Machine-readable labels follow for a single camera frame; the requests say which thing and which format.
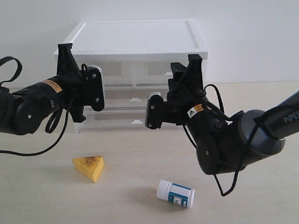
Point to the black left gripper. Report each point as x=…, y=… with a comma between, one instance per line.
x=48, y=95

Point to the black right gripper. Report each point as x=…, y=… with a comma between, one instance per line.
x=187, y=104

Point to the white pill bottle teal label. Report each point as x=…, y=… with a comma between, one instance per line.
x=175, y=193

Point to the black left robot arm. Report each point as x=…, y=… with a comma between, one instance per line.
x=22, y=111

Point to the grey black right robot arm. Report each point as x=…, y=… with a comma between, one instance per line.
x=227, y=144

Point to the middle wide clear drawer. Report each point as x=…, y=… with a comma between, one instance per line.
x=130, y=97

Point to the wide clear drawer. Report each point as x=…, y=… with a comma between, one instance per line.
x=130, y=97
x=113, y=118

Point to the white plastic drawer cabinet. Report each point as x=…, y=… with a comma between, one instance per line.
x=167, y=40

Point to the bottom wide clear drawer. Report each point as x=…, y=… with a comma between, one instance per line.
x=113, y=118

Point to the yellow cheese wedge toy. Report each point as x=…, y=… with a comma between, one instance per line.
x=91, y=166

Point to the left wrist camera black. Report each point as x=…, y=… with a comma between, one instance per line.
x=93, y=90

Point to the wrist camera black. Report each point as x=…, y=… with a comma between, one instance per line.
x=93, y=90
x=154, y=111

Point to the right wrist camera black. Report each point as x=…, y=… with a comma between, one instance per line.
x=154, y=111

